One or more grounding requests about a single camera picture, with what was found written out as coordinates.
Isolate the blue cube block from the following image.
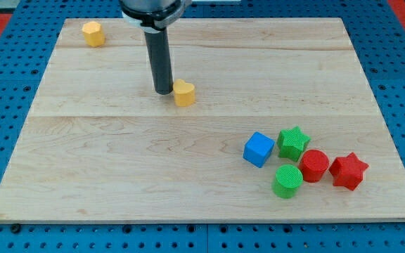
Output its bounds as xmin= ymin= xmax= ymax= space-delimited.
xmin=243 ymin=131 xmax=275 ymax=168

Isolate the green star block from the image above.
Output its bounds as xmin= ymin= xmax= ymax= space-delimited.
xmin=276 ymin=126 xmax=311 ymax=162

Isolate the yellow hexagon block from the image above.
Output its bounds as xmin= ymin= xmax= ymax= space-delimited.
xmin=82 ymin=21 xmax=105 ymax=47

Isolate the yellow heart block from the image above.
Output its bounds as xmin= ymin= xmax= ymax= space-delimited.
xmin=173 ymin=79 xmax=195 ymax=107

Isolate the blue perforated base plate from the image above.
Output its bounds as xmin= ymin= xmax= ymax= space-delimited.
xmin=0 ymin=0 xmax=405 ymax=252

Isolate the red cylinder block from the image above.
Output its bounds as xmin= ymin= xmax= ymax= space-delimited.
xmin=298 ymin=149 xmax=330 ymax=183

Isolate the light wooden board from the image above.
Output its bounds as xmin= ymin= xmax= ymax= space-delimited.
xmin=0 ymin=18 xmax=405 ymax=224

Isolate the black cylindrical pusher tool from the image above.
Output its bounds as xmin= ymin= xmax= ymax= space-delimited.
xmin=145 ymin=29 xmax=173 ymax=95

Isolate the green cylinder block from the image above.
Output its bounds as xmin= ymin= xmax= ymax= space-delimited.
xmin=271 ymin=164 xmax=303 ymax=199

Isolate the red star block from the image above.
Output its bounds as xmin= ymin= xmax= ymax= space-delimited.
xmin=328 ymin=153 xmax=369 ymax=191

